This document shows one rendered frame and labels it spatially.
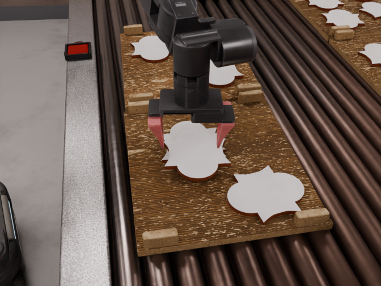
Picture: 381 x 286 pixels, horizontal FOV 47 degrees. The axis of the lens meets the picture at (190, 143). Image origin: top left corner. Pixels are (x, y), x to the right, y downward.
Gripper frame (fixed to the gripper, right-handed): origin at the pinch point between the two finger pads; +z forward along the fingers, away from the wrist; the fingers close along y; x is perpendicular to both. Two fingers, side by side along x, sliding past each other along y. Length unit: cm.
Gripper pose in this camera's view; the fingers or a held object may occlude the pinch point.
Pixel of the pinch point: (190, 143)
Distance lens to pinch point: 76.7
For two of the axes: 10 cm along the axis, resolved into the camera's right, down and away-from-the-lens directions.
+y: -10.0, 0.1, -0.4
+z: -0.1, 7.9, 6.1
